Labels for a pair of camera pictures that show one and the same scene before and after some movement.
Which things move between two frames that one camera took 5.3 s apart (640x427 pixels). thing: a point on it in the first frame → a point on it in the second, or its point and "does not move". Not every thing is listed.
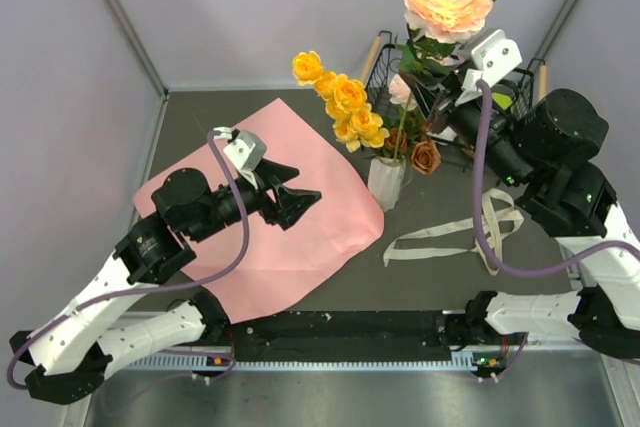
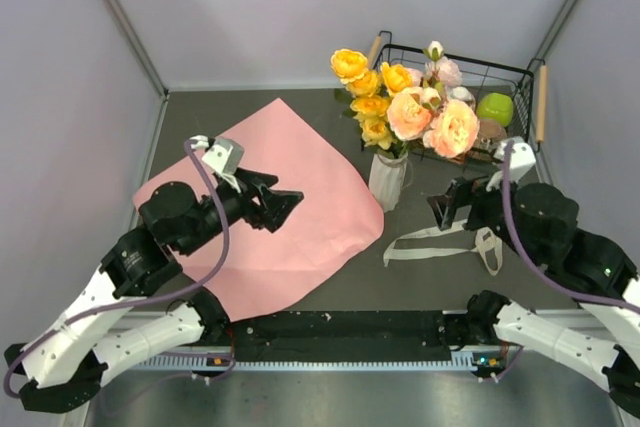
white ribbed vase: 384,177 does not move
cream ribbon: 496,206 does not move
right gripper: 427,95 → 444,206
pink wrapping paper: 264,265 does not move
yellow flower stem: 354,120 → 370,93
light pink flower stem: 401,94 → 442,73
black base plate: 339,336 does not move
